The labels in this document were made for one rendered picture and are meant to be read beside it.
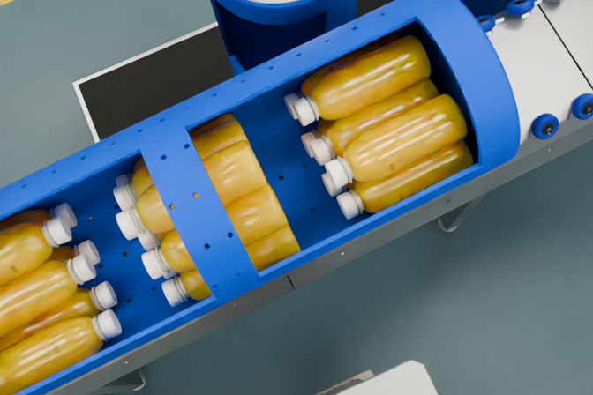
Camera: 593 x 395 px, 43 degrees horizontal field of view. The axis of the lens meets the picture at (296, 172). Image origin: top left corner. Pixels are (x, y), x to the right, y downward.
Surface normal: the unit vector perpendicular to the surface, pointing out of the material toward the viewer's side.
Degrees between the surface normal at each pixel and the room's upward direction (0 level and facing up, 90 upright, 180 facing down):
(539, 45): 0
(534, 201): 0
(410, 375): 0
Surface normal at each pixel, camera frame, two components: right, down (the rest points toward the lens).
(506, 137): 0.37, 0.63
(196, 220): 0.13, 0.09
